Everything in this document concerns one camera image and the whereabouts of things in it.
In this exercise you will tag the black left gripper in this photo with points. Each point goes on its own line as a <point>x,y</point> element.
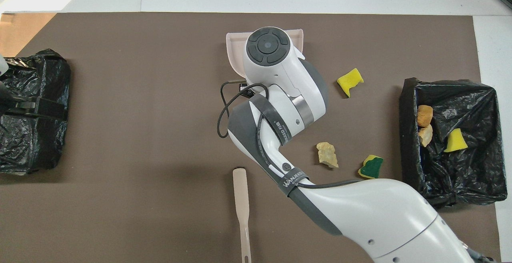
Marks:
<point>40,109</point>

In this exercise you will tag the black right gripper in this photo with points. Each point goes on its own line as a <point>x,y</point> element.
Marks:
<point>244,88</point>

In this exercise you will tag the beige plastic dustpan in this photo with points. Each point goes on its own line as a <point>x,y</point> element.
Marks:
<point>234,51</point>

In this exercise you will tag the large yellow sponge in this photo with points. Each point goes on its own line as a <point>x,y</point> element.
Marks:
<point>350,81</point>

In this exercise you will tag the pale bread piece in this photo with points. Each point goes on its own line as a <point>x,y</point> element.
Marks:
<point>327,155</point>

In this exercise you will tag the beige hand brush black bristles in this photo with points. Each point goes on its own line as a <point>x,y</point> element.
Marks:
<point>241,199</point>

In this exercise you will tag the green and yellow sponge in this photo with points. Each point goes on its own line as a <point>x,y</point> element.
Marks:
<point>372,169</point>

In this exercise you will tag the brown bread roll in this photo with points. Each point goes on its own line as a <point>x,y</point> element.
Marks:
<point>424,115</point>

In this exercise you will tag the striped croissant piece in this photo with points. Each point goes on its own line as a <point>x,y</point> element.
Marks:
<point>425,135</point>

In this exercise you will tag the small yellow sponge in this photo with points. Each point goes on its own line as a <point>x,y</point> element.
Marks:
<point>455,143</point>

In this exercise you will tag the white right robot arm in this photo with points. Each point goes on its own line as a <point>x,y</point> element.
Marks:
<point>380,215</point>

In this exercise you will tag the black bag lined bin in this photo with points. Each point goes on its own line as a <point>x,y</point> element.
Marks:
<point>472,175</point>
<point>36,147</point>

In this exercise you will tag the brown table mat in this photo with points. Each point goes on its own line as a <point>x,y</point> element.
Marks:
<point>140,75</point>

